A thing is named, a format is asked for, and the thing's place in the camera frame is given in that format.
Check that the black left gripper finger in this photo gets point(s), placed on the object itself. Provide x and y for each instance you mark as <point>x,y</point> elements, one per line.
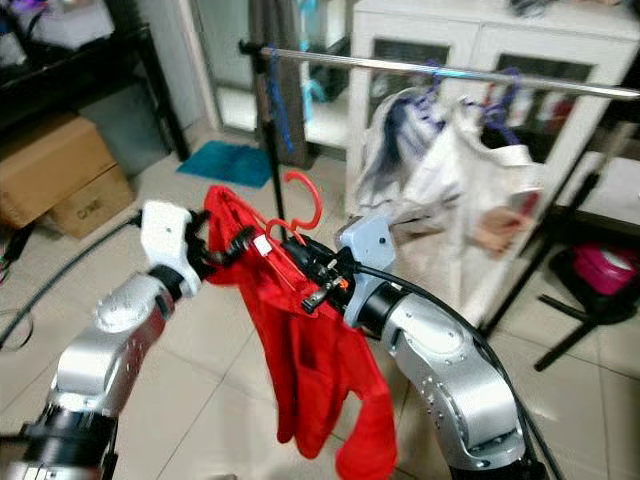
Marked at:
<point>240,245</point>

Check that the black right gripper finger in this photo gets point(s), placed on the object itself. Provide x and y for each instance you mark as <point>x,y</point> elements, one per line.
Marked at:
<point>305,265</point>
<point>318,250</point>

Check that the red plastic clothes hanger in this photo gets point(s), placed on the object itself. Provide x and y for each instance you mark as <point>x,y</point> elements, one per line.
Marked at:
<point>317,205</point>

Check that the red garment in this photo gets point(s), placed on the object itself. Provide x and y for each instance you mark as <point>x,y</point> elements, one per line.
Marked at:
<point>310,370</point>

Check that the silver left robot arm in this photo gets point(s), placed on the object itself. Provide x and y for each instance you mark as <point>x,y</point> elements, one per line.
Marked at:
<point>105,340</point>

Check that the blue clothes hanger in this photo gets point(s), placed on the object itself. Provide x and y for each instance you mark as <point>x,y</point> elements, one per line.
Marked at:
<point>505,95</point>
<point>285,110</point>
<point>438,75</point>

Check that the teal floor mat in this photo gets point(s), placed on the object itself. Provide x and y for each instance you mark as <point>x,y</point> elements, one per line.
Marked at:
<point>225,163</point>

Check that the small printed cardboard box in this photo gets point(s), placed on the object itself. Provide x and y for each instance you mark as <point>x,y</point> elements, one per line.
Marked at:
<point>95,205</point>

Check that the cream white garment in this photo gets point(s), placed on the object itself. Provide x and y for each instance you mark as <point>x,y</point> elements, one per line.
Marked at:
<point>470,180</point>

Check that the large cardboard box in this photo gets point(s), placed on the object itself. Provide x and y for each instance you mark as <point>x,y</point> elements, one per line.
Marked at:
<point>50,165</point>

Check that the white framed glass door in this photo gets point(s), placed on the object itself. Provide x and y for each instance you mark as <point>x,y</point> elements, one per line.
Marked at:
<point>220,60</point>

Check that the dark grey curtain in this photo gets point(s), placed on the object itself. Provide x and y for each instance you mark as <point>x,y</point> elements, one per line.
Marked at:
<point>295,60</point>

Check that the black shelf unit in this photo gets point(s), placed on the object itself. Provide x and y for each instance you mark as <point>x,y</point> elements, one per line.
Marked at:
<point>80,70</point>

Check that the pink container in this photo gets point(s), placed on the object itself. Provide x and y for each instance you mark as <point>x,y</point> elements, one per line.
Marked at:
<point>605,268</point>

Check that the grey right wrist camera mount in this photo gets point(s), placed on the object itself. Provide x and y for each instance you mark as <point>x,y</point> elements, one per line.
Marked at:
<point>365,245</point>

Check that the black clothes rack frame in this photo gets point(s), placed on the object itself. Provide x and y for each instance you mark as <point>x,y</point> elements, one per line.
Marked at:
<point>275,170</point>

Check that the silver clothes rack rail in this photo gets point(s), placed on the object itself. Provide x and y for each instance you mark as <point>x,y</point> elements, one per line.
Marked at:
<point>360,61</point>

